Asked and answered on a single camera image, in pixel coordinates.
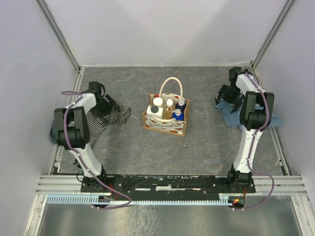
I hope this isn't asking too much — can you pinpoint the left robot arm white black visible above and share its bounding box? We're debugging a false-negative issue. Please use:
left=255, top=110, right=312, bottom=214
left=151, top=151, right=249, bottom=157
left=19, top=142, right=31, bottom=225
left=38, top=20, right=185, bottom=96
left=51, top=81, right=130, bottom=192

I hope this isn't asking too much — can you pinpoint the blue pump bottle front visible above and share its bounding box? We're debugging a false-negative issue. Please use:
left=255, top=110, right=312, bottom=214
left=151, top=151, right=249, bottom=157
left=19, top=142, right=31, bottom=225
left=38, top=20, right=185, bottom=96
left=172, top=109, right=185, bottom=121

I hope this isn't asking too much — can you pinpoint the clear amber liquid bottle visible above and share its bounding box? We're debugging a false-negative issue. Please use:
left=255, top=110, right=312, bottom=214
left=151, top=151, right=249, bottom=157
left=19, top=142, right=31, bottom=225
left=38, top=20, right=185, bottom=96
left=163, top=99, right=174, bottom=119

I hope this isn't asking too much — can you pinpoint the left aluminium corner post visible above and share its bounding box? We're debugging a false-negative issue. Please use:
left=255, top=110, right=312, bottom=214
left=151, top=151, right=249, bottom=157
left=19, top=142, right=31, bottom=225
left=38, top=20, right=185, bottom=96
left=35, top=0, right=80, bottom=71

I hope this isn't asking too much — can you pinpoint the aluminium corner post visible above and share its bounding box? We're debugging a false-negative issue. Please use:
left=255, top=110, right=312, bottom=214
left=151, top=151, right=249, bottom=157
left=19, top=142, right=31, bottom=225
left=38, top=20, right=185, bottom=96
left=251, top=0, right=295, bottom=69
left=35, top=0, right=80, bottom=71

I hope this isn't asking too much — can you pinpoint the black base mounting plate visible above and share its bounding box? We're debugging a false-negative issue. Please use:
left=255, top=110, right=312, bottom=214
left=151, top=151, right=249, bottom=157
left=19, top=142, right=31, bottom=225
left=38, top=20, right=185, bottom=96
left=77, top=174, right=255, bottom=203

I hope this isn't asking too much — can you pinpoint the dark blue cloth left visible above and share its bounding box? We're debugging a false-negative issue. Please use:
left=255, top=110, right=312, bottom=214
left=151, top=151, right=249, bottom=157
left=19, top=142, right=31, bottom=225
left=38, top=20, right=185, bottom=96
left=49, top=122, right=58, bottom=145

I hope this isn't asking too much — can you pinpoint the striped black white cloth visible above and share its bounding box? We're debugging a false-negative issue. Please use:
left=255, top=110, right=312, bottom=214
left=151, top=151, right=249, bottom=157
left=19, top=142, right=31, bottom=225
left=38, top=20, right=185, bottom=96
left=86, top=104, right=131, bottom=148

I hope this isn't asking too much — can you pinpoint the white bottle dark grey cap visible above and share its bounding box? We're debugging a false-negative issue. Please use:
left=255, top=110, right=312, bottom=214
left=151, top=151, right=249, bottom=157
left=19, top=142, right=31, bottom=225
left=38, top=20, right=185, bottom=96
left=146, top=105, right=163, bottom=119

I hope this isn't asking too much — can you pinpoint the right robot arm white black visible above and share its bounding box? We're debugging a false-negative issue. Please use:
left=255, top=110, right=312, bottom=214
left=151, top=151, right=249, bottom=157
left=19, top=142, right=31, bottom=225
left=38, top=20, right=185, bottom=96
left=215, top=67, right=275, bottom=188

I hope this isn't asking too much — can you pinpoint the right aluminium corner post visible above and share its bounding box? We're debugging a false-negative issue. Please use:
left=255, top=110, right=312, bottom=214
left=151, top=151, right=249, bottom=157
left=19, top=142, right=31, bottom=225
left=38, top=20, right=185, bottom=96
left=251, top=0, right=295, bottom=69

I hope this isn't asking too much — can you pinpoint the pale green bottle cream cap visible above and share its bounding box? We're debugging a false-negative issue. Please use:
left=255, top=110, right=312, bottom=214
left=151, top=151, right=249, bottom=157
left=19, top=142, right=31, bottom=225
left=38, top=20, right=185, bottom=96
left=153, top=97, right=163, bottom=108

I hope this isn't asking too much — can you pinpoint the aluminium frame rail front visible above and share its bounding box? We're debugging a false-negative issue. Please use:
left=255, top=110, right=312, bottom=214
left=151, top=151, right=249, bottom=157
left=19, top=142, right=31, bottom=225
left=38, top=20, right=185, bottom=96
left=36, top=175, right=307, bottom=196

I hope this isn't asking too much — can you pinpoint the blue cloth right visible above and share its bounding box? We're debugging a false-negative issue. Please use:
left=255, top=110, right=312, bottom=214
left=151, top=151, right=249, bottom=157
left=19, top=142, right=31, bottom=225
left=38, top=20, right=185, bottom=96
left=215, top=98, right=282, bottom=131

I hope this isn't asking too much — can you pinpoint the orange pump bottle blue top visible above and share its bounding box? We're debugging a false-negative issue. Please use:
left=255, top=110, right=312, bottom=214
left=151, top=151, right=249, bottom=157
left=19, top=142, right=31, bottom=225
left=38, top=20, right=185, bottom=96
left=175, top=98, right=187, bottom=113

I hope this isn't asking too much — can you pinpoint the light blue cable duct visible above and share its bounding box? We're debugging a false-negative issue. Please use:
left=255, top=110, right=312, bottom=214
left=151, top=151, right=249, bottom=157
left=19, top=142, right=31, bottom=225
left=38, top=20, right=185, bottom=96
left=46, top=194, right=234, bottom=205

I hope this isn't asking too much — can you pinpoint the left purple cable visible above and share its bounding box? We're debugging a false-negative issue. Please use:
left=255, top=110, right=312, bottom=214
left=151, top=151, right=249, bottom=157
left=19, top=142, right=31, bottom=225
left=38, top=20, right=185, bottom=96
left=61, top=90, right=132, bottom=211

